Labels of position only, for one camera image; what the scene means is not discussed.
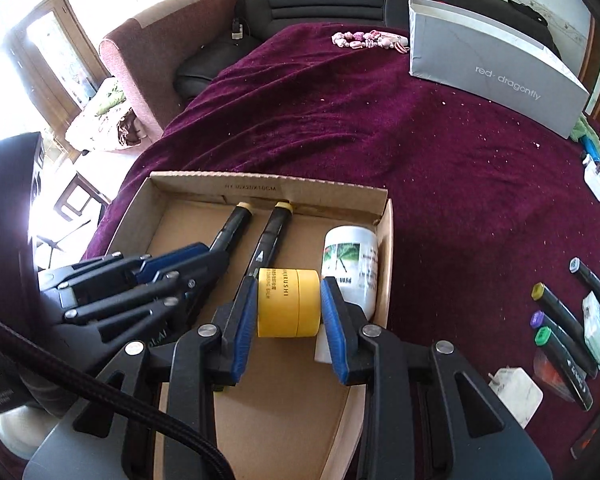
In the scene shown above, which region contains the small white charger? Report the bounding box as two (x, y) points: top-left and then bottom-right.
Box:
(582, 154), (600, 202)

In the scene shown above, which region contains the maroon bedspread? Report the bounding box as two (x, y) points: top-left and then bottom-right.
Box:
(0, 22), (600, 480)

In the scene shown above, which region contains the teal tissue pack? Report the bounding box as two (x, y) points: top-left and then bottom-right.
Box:
(582, 292), (600, 369)

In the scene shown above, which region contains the grey-capped black marker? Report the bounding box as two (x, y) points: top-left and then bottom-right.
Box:
(569, 257), (600, 303)

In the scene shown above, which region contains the purple-capped black marker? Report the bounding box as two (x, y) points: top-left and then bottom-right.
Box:
(529, 310), (598, 378)

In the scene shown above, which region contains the green-capped black marker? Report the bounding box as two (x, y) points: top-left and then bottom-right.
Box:
(534, 326), (593, 412)

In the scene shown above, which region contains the maroon armchair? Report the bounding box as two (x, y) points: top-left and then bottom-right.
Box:
(98, 0), (237, 141)

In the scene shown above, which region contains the black braided cable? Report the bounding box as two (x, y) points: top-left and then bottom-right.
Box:
(0, 309), (236, 480)

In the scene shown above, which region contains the metal frame chair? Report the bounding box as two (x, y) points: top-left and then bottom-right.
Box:
(30, 171), (111, 270)

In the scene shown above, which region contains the yellow-capped black marker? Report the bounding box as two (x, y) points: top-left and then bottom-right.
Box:
(245, 202), (294, 276)

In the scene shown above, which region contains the blue small object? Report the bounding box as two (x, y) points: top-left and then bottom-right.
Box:
(580, 136), (600, 164)

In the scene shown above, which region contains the red transparent packet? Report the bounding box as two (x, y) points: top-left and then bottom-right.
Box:
(532, 349), (576, 403)

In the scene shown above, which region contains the grey shoe box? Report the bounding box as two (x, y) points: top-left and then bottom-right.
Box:
(408, 0), (590, 139)

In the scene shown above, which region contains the floral cloth pile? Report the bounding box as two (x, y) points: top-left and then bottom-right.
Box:
(66, 77), (147, 152)

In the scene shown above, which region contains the cardboard tray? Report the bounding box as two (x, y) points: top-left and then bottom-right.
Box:
(110, 171), (393, 479)

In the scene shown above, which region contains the pink bead bracelet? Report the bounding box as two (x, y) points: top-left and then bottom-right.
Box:
(330, 28), (412, 54)

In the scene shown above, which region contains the white bottle green label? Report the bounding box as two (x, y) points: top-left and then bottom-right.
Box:
(314, 224), (380, 364)

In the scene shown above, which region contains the orange-capped black marker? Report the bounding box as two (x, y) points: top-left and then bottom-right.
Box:
(210, 202), (252, 254)

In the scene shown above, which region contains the large white charger plug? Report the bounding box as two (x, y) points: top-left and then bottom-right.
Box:
(489, 367), (543, 428)

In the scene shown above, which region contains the green cloth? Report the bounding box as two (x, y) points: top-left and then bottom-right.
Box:
(569, 114), (600, 153)

